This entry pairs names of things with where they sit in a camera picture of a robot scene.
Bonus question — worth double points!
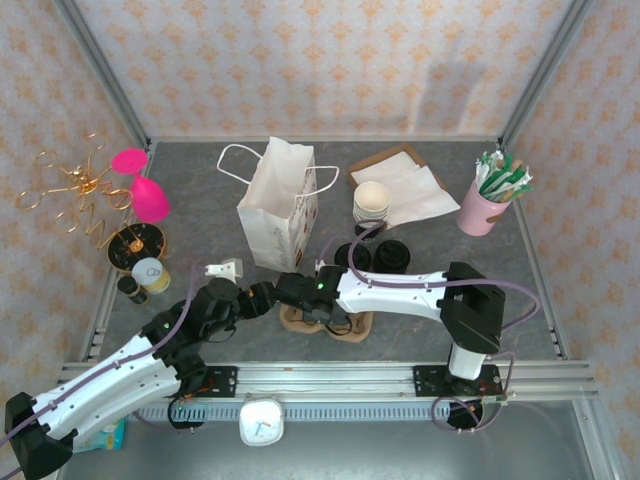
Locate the brown pulp cup carrier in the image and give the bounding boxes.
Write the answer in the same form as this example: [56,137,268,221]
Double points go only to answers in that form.
[278,302,374,345]

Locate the white paper bag rope handles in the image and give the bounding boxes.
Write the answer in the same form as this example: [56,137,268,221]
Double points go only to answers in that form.
[216,135,341,276]

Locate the stack of black cup lids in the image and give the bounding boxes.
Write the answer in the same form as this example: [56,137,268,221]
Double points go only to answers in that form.
[374,239,412,275]

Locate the stack of paper cups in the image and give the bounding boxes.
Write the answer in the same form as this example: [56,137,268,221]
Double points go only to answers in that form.
[352,181,391,241]

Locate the blue wet wipes pack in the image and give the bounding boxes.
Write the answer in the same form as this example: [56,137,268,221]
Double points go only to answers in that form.
[74,417,126,454]

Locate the small yellow can white lid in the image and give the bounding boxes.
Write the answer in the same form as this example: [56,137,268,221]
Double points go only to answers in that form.
[131,257,172,296]

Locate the small dark bottle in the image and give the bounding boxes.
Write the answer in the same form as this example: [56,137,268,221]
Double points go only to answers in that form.
[117,276,150,307]

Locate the white square clock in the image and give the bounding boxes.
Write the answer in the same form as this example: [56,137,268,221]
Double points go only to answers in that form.
[238,395,286,448]

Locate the pink plastic wine glass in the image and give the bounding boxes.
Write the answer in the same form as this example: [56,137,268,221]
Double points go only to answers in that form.
[110,148,171,225]

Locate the white napkin stack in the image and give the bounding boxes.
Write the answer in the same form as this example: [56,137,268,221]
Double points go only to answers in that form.
[352,152,424,189]

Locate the brown cardboard napkin tray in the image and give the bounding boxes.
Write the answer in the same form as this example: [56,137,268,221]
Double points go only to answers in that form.
[348,144,426,231]

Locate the pink cylindrical holder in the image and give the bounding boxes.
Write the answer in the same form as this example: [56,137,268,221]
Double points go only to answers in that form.
[459,179,506,236]

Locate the green white sachets bundle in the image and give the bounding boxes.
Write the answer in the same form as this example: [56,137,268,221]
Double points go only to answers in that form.
[474,149,535,205]

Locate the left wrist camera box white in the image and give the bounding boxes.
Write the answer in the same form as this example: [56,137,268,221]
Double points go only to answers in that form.
[204,257,245,284]

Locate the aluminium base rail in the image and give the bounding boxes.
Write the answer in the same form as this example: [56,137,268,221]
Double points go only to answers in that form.
[52,360,599,401]

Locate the gold wire rack black base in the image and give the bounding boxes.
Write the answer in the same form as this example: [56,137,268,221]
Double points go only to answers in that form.
[16,133,169,275]

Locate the grey slotted cable duct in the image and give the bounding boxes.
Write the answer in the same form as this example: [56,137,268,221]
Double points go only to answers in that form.
[122,402,484,422]

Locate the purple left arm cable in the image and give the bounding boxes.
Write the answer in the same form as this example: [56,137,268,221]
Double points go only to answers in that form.
[0,264,209,471]

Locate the aluminium frame post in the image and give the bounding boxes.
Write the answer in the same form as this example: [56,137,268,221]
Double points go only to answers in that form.
[52,0,153,151]
[499,0,596,146]

